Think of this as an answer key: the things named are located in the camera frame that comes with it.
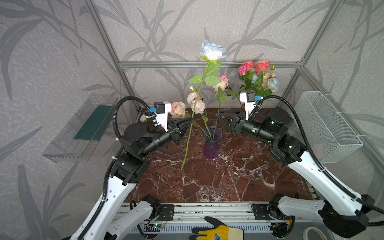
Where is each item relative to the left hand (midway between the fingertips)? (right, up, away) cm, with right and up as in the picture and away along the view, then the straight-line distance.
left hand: (193, 117), depth 52 cm
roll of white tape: (+52, -51, +16) cm, 75 cm away
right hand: (+10, +3, +2) cm, 10 cm away
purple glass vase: (+9, -10, +31) cm, 33 cm away
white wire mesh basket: (+57, -8, +10) cm, 58 cm away
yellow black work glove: (+11, -51, +15) cm, 55 cm away
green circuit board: (-18, -51, +19) cm, 58 cm away
